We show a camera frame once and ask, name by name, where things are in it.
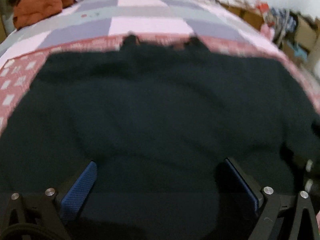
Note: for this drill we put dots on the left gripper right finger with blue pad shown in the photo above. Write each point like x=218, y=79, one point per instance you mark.
x=257, y=212

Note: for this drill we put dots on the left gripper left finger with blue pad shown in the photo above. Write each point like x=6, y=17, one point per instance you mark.
x=41, y=216

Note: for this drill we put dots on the pink bag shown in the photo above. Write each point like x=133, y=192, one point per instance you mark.
x=267, y=31

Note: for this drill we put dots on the dark navy winter jacket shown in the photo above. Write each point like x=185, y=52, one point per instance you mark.
x=159, y=122

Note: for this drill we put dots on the red white patterned mat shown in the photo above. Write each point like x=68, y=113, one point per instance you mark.
x=18, y=72

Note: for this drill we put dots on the cardboard box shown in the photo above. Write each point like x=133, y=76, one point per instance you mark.
x=301, y=45

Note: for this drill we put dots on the red gift bag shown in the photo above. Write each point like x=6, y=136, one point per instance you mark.
x=262, y=6

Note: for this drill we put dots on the orange red puffer jacket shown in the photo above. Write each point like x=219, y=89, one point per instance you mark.
x=29, y=12

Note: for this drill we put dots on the blue checkered cloth pile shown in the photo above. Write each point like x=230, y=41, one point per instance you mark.
x=282, y=21

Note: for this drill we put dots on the wooden bedside cabinet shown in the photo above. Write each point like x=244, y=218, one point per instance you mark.
x=251, y=16

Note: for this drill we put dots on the purple pink checkered bed quilt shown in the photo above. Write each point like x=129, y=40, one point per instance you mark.
x=95, y=18

